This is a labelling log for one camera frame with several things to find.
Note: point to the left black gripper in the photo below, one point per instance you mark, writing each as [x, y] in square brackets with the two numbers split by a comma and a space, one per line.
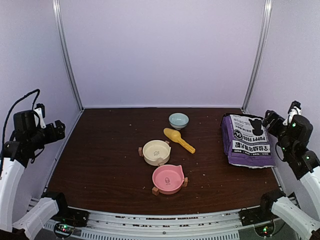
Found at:
[59, 131]

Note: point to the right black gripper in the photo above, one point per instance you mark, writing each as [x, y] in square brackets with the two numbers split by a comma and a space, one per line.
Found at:
[267, 120]

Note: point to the purple puppy food bag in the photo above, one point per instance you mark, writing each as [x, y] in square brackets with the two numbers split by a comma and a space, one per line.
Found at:
[245, 141]

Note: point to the yellow plastic scoop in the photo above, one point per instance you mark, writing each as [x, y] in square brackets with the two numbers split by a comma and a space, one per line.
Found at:
[175, 136]

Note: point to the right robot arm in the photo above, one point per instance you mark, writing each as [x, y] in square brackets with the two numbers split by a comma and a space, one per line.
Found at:
[293, 134]

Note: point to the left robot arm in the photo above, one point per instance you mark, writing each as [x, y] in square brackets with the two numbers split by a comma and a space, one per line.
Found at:
[30, 134]

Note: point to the cream pet bowl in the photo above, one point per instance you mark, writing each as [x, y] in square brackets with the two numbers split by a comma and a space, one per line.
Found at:
[155, 152]

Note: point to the pink pet bowl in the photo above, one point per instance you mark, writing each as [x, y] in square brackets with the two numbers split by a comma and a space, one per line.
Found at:
[168, 179]

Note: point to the light blue ceramic bowl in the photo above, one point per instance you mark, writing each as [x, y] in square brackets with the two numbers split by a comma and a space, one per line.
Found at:
[178, 120]

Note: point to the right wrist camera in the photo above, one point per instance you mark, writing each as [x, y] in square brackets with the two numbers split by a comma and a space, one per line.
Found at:
[294, 109]

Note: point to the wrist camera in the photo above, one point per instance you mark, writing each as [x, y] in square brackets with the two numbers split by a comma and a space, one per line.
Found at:
[39, 115]
[294, 109]

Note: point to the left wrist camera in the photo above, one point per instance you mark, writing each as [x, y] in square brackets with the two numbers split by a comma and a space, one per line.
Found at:
[39, 115]

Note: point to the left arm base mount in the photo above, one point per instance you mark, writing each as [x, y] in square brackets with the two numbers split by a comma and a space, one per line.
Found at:
[67, 218]

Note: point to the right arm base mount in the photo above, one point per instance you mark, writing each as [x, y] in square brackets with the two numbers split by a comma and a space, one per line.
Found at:
[261, 216]

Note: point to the aluminium front rail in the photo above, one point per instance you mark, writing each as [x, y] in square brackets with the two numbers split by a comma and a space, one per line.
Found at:
[224, 225]

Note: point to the right aluminium frame post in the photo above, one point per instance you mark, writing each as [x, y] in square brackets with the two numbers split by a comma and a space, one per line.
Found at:
[264, 30]

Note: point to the aluminium frame post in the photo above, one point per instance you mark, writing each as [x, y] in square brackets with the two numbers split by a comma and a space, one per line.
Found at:
[65, 53]
[264, 30]

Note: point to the left aluminium frame post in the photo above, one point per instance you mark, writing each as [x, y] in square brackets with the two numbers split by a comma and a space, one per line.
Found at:
[65, 53]

